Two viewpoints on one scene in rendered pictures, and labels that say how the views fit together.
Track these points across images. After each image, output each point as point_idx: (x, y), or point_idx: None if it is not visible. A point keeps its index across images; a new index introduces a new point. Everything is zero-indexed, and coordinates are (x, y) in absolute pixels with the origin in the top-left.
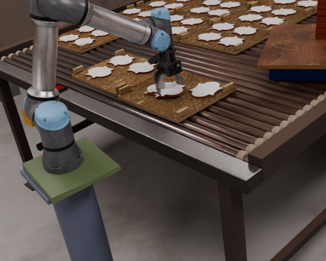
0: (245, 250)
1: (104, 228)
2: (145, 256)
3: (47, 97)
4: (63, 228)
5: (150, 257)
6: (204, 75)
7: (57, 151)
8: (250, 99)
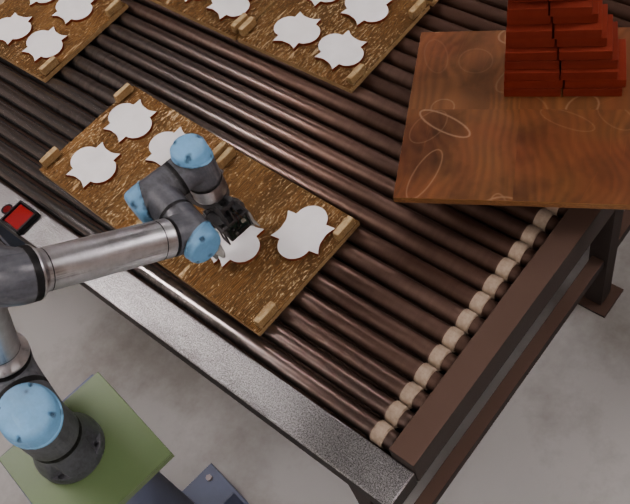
0: None
1: (165, 487)
2: (240, 417)
3: (11, 374)
4: None
5: (250, 420)
6: (297, 165)
7: (56, 462)
8: (386, 254)
